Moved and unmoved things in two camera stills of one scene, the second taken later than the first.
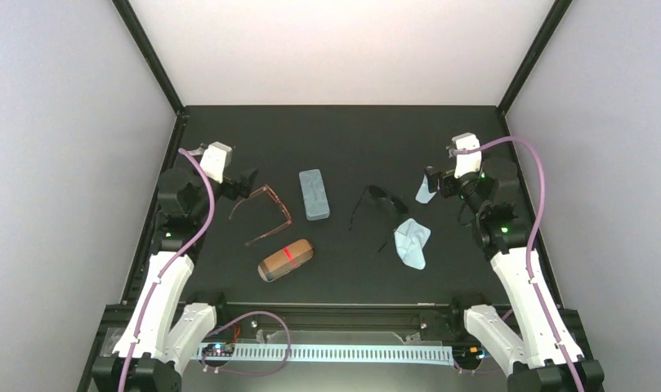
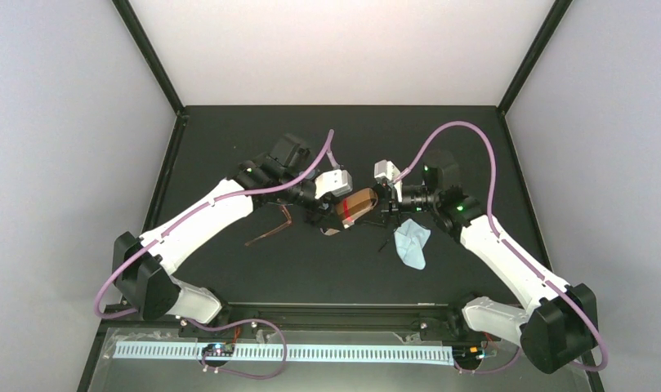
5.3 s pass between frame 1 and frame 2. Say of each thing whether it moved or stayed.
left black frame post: stayed
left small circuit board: stayed
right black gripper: moved
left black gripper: moved
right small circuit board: stayed
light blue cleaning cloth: stayed
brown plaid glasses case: moved
